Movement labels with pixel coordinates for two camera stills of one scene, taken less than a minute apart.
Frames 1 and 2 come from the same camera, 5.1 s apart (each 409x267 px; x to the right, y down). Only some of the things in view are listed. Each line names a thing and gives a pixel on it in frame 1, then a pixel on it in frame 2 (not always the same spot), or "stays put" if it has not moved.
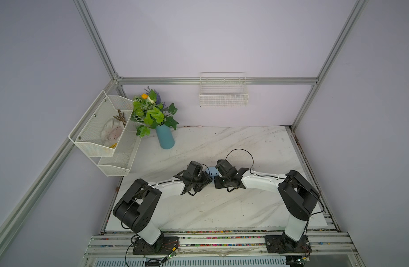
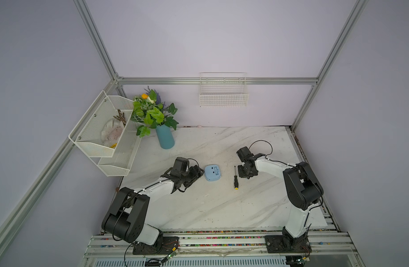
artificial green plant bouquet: [149, 112] stays put
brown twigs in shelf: [121, 117] stays put
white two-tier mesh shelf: [107, 135] stays put
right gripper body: [222, 181] → [243, 171]
